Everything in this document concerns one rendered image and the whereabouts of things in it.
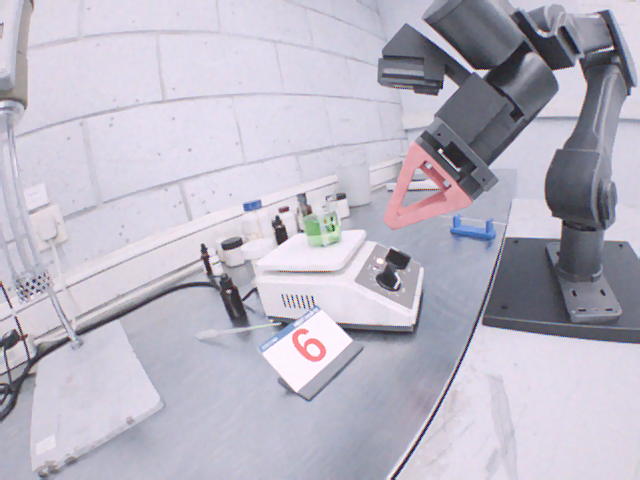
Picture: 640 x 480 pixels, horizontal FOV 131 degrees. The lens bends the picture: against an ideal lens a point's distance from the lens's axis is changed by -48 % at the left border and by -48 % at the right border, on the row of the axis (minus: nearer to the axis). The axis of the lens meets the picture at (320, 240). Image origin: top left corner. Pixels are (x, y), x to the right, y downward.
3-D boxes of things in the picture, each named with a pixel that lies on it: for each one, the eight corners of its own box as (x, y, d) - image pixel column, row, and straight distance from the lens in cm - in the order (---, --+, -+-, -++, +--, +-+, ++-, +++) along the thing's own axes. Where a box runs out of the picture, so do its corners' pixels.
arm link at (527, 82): (483, 82, 22) (533, 26, 25) (453, 75, 27) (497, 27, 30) (529, 144, 26) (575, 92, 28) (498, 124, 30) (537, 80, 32)
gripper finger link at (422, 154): (354, 205, 24) (430, 121, 22) (372, 190, 31) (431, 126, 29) (410, 260, 25) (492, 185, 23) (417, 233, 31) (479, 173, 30)
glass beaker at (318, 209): (337, 236, 41) (327, 182, 39) (352, 245, 36) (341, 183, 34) (298, 247, 40) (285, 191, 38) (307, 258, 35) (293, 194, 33)
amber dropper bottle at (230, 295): (239, 319, 43) (224, 277, 40) (224, 317, 45) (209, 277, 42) (249, 308, 45) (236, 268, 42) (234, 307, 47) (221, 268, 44)
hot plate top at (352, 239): (368, 234, 41) (367, 229, 41) (341, 271, 30) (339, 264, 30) (296, 238, 46) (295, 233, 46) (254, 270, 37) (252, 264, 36)
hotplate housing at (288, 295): (424, 280, 43) (421, 230, 40) (414, 335, 32) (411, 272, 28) (295, 280, 50) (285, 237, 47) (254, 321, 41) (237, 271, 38)
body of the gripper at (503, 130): (420, 134, 21) (485, 63, 22) (424, 136, 31) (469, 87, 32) (483, 198, 21) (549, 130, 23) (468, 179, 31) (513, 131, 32)
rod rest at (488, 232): (496, 234, 62) (496, 217, 61) (490, 239, 59) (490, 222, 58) (457, 228, 66) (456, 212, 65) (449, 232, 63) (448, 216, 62)
